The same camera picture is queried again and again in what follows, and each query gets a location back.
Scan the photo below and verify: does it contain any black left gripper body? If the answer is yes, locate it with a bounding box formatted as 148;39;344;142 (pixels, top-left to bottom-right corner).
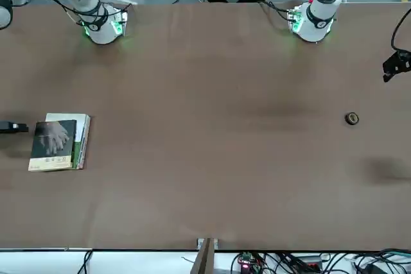
382;49;411;76

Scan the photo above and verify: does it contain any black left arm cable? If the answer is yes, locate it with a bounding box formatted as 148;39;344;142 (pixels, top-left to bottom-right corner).
259;0;411;53

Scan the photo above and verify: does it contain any green and white book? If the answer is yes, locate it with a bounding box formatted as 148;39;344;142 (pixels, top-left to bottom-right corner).
45;112;92;171

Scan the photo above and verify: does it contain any usb hub with cables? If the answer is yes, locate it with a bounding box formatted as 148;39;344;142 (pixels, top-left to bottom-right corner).
235;250;268;274

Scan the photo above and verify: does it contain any dark book with hand cover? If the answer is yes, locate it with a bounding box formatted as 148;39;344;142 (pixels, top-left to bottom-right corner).
28;119;78;172

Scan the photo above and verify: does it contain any aluminium frame post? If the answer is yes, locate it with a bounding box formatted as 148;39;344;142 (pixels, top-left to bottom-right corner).
191;237;220;274

